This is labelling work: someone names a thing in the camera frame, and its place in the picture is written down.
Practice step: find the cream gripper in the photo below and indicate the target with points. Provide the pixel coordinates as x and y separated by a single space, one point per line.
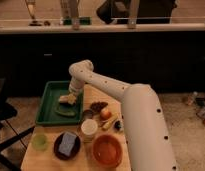
71 98

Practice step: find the dark whiteboard eraser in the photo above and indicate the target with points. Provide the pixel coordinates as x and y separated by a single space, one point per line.
63 99

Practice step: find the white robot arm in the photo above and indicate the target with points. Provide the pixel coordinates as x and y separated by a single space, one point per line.
148 140

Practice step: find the green plastic tray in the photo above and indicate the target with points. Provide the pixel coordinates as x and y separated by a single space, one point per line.
46 115

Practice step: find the green pea pod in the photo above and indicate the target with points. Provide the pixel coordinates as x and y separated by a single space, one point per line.
64 112

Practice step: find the small dark metal cup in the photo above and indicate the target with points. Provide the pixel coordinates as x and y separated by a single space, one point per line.
87 114

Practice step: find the brown pine cone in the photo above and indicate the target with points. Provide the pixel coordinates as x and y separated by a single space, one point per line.
98 106

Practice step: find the white round cup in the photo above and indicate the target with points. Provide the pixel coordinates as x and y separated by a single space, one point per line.
89 128

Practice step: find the small orange apple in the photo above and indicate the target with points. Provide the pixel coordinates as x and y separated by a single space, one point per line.
105 114

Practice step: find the blue grey sponge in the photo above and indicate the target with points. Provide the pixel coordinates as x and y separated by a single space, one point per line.
67 143

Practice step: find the yellow corn cob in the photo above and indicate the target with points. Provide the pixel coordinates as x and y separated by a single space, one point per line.
109 123

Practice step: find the dark brown plate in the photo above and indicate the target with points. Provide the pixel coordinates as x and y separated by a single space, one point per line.
74 151

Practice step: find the black and white brush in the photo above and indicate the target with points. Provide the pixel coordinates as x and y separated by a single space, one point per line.
118 125

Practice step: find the light green cup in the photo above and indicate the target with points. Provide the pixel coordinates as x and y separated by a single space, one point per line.
39 142

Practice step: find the orange bowl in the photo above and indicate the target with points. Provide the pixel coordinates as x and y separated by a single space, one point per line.
107 151

